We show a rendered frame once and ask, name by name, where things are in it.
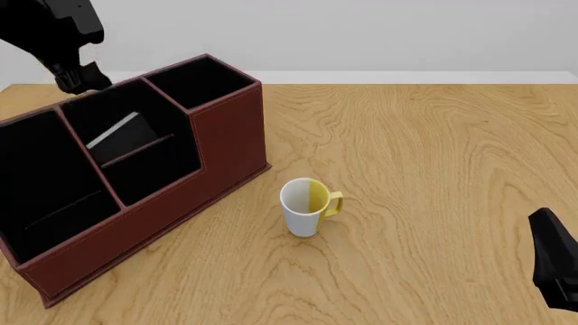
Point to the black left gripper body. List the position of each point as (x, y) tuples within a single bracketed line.
[(65, 76)]

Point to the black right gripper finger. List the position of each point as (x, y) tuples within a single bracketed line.
[(553, 243)]

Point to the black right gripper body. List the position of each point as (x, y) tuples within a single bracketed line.
[(562, 296)]

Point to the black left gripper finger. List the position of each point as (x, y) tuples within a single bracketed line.
[(97, 78)]

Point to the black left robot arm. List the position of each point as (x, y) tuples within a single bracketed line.
[(40, 23)]

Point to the black book with white pages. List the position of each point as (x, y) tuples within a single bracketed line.
[(128, 137)]

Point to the red-brown desk caddy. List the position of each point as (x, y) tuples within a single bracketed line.
[(226, 142)]

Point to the white and yellow mug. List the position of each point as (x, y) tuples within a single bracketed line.
[(298, 218)]

